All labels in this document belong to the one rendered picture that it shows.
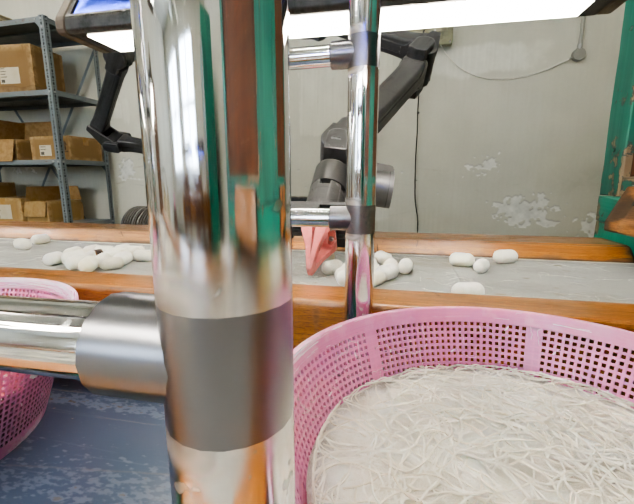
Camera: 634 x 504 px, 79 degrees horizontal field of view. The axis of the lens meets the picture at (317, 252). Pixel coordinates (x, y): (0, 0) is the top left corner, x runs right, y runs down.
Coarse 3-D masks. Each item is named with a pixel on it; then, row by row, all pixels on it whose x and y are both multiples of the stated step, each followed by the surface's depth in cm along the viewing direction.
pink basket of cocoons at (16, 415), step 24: (0, 288) 39; (24, 288) 39; (48, 288) 38; (72, 288) 36; (0, 384) 25; (24, 384) 27; (48, 384) 31; (0, 408) 25; (24, 408) 28; (0, 432) 26; (24, 432) 29; (0, 456) 27
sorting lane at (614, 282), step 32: (0, 256) 65; (32, 256) 65; (416, 256) 65; (448, 256) 65; (384, 288) 46; (416, 288) 46; (448, 288) 46; (512, 288) 46; (544, 288) 46; (576, 288) 46; (608, 288) 46
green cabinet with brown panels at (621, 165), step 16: (624, 16) 66; (624, 32) 66; (624, 48) 66; (624, 64) 66; (624, 80) 66; (624, 96) 65; (624, 112) 65; (608, 128) 70; (624, 128) 65; (608, 144) 70; (624, 144) 65; (608, 160) 70; (624, 160) 65; (608, 176) 69; (624, 176) 65; (608, 192) 69
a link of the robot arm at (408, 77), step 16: (416, 48) 79; (432, 48) 82; (400, 64) 81; (416, 64) 80; (384, 80) 77; (400, 80) 76; (416, 80) 79; (384, 96) 73; (400, 96) 74; (416, 96) 87; (384, 112) 70; (320, 144) 63; (320, 160) 65
